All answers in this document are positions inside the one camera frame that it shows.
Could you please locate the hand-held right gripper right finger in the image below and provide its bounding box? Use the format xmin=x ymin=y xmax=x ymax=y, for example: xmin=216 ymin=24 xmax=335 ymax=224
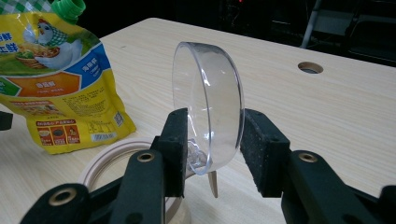
xmin=240 ymin=108 xmax=292 ymax=199

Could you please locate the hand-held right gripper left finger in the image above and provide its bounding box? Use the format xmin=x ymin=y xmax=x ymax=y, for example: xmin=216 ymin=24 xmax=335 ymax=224
xmin=150 ymin=107 xmax=190 ymax=198

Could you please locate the yellow spouted seasoning pouch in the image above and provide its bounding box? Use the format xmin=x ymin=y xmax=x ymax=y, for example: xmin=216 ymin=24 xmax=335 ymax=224
xmin=0 ymin=0 xmax=137 ymax=156

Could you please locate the clear jar with hinged lid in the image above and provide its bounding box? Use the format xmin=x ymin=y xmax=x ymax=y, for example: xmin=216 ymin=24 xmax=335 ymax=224
xmin=77 ymin=41 xmax=246 ymax=224

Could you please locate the white desk leg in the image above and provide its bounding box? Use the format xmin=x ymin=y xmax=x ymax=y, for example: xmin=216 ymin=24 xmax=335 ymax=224
xmin=300 ymin=0 xmax=323 ymax=49

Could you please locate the black folding chair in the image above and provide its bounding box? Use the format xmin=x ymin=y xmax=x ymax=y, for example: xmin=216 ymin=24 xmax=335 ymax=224
xmin=344 ymin=0 xmax=396 ymax=65

